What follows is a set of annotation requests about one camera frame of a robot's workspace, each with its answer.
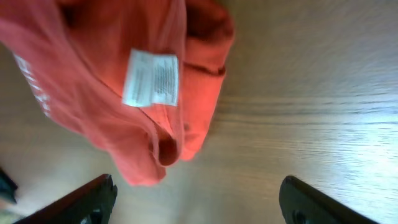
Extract red t-shirt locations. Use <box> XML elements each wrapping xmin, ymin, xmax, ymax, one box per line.
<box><xmin>1</xmin><ymin>0</ymin><xmax>234</xmax><ymax>185</ymax></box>

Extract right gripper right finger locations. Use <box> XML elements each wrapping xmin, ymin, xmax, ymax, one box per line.
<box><xmin>279</xmin><ymin>175</ymin><xmax>377</xmax><ymax>224</ymax></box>

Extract black folded shirt white letters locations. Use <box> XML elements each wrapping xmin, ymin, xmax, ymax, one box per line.
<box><xmin>0</xmin><ymin>169</ymin><xmax>18</xmax><ymax>204</ymax></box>

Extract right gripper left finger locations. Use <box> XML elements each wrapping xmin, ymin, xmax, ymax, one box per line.
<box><xmin>15</xmin><ymin>174</ymin><xmax>118</xmax><ymax>224</ymax></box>

